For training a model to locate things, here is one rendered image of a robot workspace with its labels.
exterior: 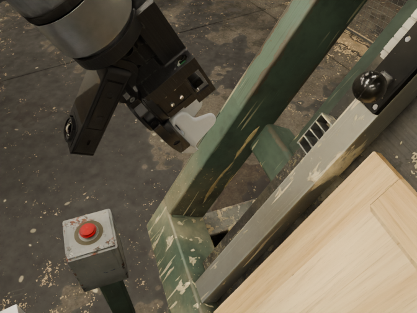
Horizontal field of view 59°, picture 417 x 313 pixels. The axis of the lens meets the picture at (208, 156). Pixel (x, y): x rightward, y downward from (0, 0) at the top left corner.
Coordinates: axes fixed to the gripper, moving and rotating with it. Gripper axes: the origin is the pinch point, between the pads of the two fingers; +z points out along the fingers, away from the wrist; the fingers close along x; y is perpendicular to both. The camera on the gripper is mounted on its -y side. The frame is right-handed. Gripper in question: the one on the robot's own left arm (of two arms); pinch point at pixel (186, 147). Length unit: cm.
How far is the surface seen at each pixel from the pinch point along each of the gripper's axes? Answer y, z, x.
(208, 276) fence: -16.4, 37.5, -0.6
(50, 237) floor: -99, 102, 96
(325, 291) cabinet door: 2.1, 26.4, -18.8
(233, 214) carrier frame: -7, 60, 19
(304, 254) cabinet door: 3.1, 26.4, -12.3
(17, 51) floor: -89, 109, 295
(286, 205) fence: 5.9, 23.5, -4.7
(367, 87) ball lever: 20.7, 0.2, -9.6
